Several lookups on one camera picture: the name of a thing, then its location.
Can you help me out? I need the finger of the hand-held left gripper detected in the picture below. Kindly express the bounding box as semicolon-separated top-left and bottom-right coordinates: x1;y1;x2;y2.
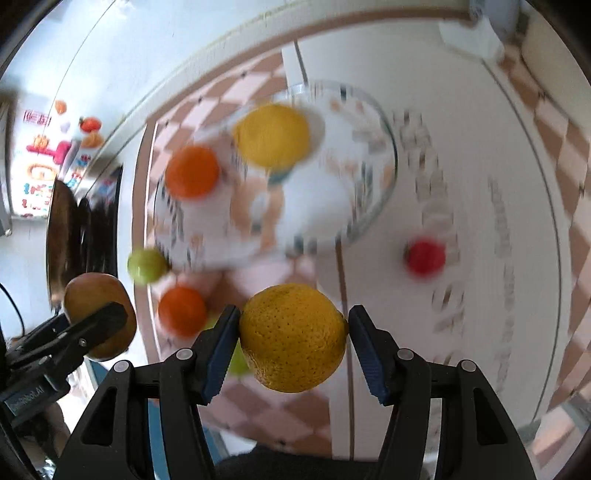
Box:
7;302;129;376

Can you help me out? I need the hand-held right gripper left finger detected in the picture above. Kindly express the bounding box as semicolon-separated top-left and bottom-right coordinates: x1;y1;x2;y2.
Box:
53;305;242;480

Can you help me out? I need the patterned glass plate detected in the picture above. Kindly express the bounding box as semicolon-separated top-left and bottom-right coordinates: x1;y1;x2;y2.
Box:
152;134;288;274
276;80;399;257

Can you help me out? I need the green lime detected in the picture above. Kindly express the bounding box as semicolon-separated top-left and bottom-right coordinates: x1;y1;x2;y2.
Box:
127;248;170;284
203;313;251;376

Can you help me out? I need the white box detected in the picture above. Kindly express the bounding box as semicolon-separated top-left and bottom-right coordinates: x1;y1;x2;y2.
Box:
438;0;523;62

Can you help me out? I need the dark chair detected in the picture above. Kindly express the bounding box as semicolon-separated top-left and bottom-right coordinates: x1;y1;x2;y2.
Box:
46;161;123;306

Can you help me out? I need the pink checkered tablecloth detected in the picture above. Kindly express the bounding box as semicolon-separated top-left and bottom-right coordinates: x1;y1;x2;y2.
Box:
133;46;591;462

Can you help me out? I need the board with colourful stickers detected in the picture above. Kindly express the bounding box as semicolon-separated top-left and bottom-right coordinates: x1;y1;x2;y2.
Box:
8;98;108;219

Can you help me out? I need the red fruit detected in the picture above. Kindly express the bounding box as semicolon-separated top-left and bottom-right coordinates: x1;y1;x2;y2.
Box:
405;237;447;278

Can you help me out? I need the orange tangerine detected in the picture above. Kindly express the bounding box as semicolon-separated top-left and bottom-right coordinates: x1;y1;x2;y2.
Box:
157;285;208;337
165;145;221;200

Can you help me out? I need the white printed table mat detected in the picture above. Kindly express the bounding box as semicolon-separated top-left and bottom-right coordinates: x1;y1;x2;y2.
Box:
281;32;574;462

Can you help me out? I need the large yellow lemon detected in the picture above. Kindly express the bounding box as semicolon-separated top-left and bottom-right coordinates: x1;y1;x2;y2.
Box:
239;284;350;393

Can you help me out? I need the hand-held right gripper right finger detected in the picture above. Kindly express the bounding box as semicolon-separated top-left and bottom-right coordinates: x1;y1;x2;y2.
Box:
348;305;539;480

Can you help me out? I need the brown apple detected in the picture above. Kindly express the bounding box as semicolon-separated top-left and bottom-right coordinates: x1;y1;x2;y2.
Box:
64;272;137;362

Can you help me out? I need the black cable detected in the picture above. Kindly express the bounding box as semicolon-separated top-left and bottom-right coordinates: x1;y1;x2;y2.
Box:
0;281;26;342

